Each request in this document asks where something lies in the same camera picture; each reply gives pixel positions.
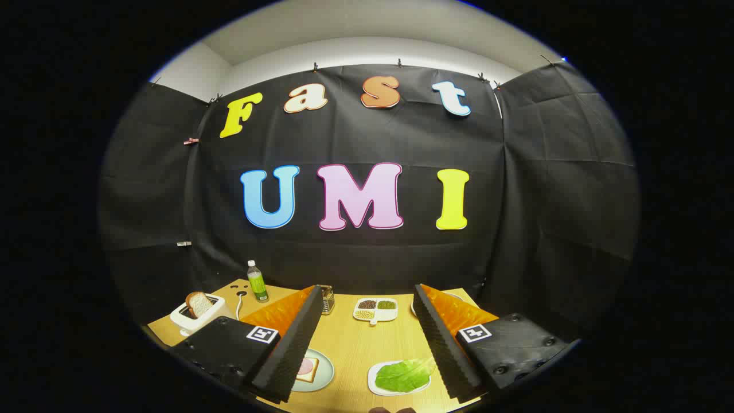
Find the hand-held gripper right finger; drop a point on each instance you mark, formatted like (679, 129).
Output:
(438, 350)

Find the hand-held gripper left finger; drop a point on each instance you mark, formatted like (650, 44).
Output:
(292, 350)

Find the green lettuce leaf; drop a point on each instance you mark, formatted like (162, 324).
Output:
(404, 376)

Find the plain bread slice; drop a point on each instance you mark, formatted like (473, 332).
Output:
(199, 304)

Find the pink ham slice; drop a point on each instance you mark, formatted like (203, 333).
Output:
(304, 367)

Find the bread slice under ham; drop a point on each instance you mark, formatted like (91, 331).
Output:
(313, 374)

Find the pale green round plate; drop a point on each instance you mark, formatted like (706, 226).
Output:
(324, 373)

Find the white oval plate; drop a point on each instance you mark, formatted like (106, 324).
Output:
(412, 308)

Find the white divided bean dish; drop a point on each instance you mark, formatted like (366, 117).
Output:
(375, 315)

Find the white square plate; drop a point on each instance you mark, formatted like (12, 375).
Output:
(373, 380)

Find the green label drink bottle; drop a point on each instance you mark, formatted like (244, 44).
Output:
(257, 285)

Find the white toaster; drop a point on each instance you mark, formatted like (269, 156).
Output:
(189, 323)

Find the black backdrop cloth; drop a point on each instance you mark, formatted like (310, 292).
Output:
(401, 143)

